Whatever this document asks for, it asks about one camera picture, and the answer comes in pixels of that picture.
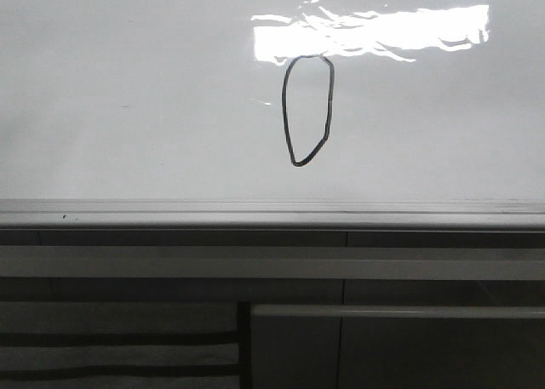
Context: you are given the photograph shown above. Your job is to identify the white glossy whiteboard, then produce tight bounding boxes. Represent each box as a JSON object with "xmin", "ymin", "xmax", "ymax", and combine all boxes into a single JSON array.
[{"xmin": 1, "ymin": 0, "xmax": 544, "ymax": 202}]

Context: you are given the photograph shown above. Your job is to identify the grey cabinet with drawers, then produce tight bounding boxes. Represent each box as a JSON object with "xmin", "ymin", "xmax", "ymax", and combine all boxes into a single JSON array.
[{"xmin": 1, "ymin": 229, "xmax": 544, "ymax": 388}]

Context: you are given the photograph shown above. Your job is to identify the aluminium whiteboard tray rail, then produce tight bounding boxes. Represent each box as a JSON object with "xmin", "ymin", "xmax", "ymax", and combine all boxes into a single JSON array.
[{"xmin": 1, "ymin": 199, "xmax": 544, "ymax": 232}]

